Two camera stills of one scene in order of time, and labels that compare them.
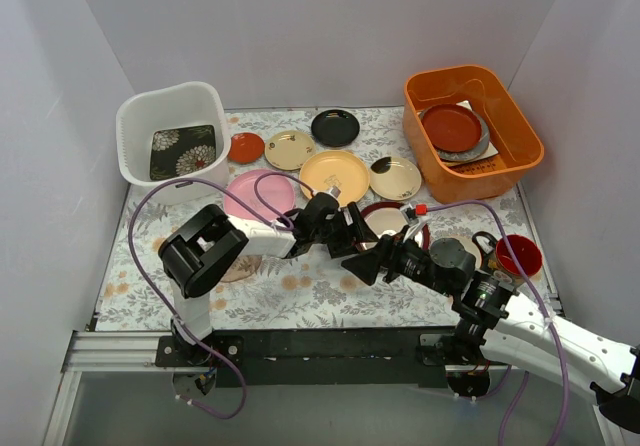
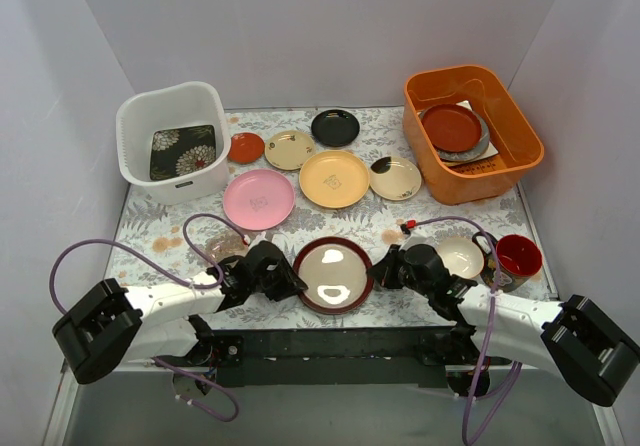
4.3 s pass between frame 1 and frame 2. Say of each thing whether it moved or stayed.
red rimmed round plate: moved
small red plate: stayed
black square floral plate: stayed
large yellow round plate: stayed
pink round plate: stayed
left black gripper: moved
